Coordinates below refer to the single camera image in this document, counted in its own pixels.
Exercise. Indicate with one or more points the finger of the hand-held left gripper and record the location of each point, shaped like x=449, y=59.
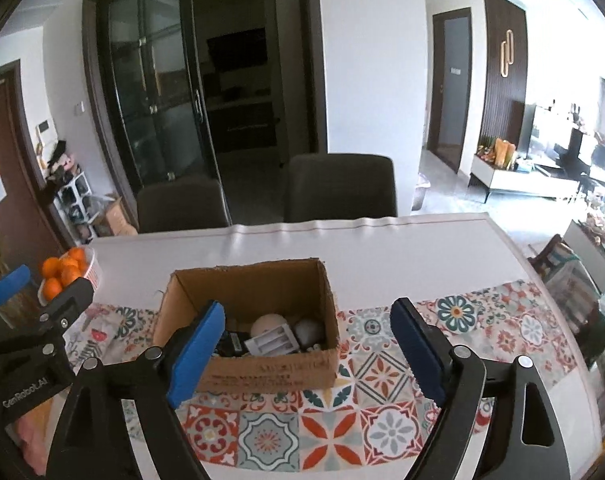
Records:
x=70, y=305
x=10, y=282

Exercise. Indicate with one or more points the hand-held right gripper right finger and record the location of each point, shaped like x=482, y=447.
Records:
x=417, y=350

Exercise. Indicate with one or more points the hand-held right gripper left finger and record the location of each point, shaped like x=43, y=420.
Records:
x=192, y=355

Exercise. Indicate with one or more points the brown cardboard box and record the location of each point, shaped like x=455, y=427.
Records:
x=282, y=370

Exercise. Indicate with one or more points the orange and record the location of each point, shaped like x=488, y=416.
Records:
x=71, y=275
x=52, y=287
x=50, y=266
x=78, y=255
x=65, y=262

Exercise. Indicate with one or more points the white fruit basket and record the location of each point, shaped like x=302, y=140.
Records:
x=91, y=267

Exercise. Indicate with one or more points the pink cloth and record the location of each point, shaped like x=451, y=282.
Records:
x=25, y=435

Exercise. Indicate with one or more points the white battery charger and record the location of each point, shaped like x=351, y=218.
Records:
x=272, y=345

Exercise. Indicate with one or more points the grey oval object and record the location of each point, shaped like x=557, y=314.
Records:
x=267, y=325

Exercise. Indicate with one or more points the white shoe rack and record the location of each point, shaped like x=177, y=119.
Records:
x=75, y=205

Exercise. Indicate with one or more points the small cardboard box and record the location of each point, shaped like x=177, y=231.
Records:
x=120, y=217

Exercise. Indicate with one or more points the white round device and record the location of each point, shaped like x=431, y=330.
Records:
x=310, y=332

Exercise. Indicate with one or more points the patterned tile-print table runner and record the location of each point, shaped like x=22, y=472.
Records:
x=332, y=430

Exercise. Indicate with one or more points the pile of bags and hats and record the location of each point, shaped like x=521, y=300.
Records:
x=60, y=162

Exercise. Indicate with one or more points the dark grey dining chair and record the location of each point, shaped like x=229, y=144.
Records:
x=340, y=187
x=182, y=207

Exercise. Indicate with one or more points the grey floor bin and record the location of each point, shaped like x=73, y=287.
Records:
x=421, y=191

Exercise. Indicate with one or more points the wooden chair with cushion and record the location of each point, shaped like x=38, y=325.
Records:
x=562, y=270

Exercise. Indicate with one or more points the white tv cabinet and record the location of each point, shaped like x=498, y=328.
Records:
x=522, y=182

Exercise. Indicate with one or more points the orange table ornaments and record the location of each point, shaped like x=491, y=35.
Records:
x=500, y=152

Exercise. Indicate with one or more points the black framed glass door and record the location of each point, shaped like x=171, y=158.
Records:
x=152, y=85

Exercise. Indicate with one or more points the black television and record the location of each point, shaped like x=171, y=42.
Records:
x=575, y=144

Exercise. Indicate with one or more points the dark room door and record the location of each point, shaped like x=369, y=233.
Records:
x=450, y=90

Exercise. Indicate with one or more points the white wall intercom panel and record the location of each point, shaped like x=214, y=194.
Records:
x=44, y=127

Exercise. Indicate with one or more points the gold wall ornament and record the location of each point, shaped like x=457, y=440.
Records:
x=507, y=52

